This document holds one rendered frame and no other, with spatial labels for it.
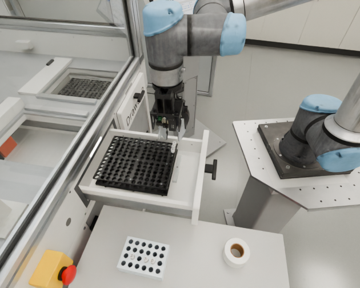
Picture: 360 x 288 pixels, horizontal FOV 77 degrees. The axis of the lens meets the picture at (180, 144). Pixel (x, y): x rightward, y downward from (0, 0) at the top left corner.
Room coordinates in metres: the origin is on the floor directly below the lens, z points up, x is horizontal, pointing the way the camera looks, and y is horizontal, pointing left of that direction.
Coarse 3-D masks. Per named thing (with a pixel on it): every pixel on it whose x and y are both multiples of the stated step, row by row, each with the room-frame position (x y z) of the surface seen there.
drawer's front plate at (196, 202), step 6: (204, 132) 0.53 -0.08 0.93; (204, 138) 0.50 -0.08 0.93; (204, 144) 0.48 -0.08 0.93; (204, 150) 0.45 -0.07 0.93; (204, 156) 0.43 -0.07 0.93; (204, 162) 0.41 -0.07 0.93; (198, 168) 0.39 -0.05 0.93; (204, 168) 0.39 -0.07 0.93; (198, 174) 0.36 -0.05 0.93; (198, 180) 0.35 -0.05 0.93; (198, 186) 0.33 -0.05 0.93; (198, 192) 0.31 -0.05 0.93; (198, 198) 0.29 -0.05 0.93; (198, 204) 0.27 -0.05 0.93; (198, 210) 0.26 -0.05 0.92; (192, 216) 0.26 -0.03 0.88; (192, 222) 0.26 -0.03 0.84
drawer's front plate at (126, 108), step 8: (136, 80) 0.84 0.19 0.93; (144, 80) 0.91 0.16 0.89; (136, 88) 0.80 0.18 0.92; (144, 88) 0.90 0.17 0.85; (128, 96) 0.73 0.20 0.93; (144, 96) 0.88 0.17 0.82; (128, 104) 0.70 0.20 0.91; (136, 104) 0.77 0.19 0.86; (120, 112) 0.64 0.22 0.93; (128, 112) 0.69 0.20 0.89; (136, 112) 0.76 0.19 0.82; (120, 120) 0.63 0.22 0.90; (128, 120) 0.67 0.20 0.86; (128, 128) 0.66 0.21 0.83
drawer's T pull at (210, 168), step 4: (216, 160) 0.43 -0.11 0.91; (208, 164) 0.41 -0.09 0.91; (216, 164) 0.41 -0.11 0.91; (208, 168) 0.40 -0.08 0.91; (212, 168) 0.40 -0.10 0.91; (216, 168) 0.40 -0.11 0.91; (208, 172) 0.39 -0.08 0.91; (212, 172) 0.39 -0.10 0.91; (216, 172) 0.38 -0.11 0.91; (212, 176) 0.37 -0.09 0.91
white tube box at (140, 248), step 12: (132, 240) 0.23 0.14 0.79; (144, 240) 0.23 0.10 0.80; (132, 252) 0.20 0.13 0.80; (144, 252) 0.20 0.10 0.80; (156, 252) 0.20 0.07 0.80; (168, 252) 0.20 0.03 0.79; (120, 264) 0.17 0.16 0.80; (132, 264) 0.17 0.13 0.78; (144, 264) 0.17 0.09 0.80; (156, 264) 0.17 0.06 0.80; (144, 276) 0.14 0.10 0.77; (156, 276) 0.14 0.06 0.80
